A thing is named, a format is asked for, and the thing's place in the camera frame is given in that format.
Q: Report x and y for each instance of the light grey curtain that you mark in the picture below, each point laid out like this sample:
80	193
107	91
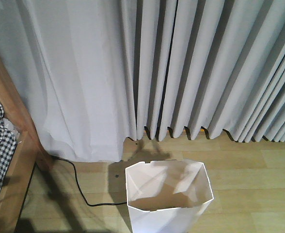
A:
95	72

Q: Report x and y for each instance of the white cardboard trash bin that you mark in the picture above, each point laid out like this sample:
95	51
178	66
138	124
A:
167	196

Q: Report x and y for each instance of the wooden bed frame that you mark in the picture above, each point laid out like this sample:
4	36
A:
29	152

